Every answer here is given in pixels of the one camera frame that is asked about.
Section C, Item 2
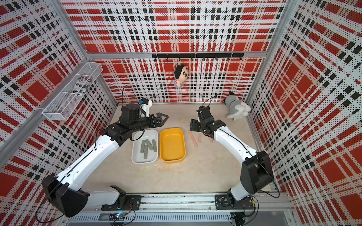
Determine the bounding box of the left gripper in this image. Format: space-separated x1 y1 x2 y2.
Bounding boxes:
130 113 169 133

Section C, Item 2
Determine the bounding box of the yellow plastic storage box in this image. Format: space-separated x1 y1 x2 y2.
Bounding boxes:
160 128 186 163

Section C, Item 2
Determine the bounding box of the green folding knife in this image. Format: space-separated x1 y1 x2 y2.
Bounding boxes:
145 139 154 151
140 140 146 153
152 139 158 153
143 145 149 160

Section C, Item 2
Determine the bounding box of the white plastic storage box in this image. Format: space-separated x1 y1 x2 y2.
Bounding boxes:
132 130 158 165

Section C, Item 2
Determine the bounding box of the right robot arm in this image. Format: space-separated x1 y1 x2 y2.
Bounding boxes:
189 106 274 209

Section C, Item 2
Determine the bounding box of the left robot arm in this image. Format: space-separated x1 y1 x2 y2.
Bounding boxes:
42 104 169 218

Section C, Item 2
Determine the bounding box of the grey white plush toy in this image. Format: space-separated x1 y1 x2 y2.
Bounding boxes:
223 91 251 121

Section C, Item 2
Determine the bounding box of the cartoon boy doll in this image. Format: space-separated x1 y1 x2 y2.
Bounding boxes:
174 65 189 89

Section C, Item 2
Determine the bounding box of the striped can in basket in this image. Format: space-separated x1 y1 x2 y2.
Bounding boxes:
73 76 91 96

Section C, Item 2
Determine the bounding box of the green circuit board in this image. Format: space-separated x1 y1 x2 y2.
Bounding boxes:
108 213 126 222

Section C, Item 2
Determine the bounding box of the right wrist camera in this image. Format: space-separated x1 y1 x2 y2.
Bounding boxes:
197 106 212 121

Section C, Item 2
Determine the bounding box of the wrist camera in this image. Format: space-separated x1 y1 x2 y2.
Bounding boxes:
139 98 153 117
197 106 212 121

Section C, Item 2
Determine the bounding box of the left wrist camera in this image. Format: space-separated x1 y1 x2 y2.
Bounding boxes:
139 98 153 117

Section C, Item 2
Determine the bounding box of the black hook rail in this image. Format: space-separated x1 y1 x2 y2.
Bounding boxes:
152 52 245 59

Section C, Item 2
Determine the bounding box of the clear wire wall basket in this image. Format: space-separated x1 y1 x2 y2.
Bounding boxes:
42 62 103 121

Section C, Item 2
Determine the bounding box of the metal base rail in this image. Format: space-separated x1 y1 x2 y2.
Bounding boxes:
62 193 297 226

